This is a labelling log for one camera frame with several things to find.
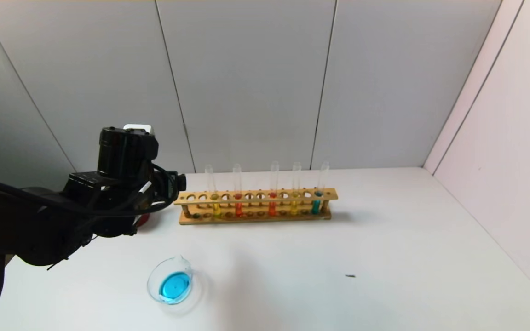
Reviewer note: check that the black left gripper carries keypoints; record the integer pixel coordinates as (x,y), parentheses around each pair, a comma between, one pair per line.
(127,154)

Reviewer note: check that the glass test tube yellow pigment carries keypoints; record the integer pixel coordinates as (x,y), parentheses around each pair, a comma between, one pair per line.
(294,208)
(216,209)

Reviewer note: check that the glass test tube orange pigment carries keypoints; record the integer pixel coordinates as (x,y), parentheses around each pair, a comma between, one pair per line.
(238,209)
(272,209)

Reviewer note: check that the wooden test tube rack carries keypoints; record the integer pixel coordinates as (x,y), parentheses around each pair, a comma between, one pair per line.
(256,219)

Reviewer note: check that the clear glass beaker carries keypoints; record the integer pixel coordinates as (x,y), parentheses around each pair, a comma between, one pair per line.
(173,285)

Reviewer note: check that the glass test tube teal pigment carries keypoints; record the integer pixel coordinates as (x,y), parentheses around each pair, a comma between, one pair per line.
(315,207)

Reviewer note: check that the red plastic cup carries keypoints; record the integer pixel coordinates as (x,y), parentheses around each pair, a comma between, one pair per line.
(143,220)

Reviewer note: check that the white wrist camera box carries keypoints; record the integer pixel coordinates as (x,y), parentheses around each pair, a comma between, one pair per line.
(138,128)

